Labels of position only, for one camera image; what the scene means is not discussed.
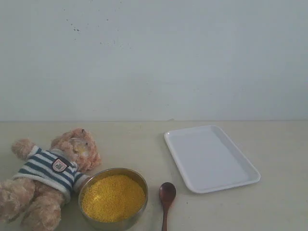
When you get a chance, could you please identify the steel bowl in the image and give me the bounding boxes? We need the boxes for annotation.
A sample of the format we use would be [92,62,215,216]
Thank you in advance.
[78,168,148,231]

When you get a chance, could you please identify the tan teddy bear striped sweater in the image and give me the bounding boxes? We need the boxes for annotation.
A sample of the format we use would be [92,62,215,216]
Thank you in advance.
[0,128,102,231]

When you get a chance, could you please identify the white plastic tray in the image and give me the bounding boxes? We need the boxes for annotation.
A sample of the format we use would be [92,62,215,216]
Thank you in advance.
[164,125,261,194]

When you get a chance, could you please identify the dark wooden spoon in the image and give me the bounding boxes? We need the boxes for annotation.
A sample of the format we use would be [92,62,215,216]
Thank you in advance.
[159,182,177,231]

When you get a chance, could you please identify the yellow millet grains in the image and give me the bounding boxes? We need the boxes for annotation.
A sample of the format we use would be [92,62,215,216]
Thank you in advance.
[82,175,146,223]

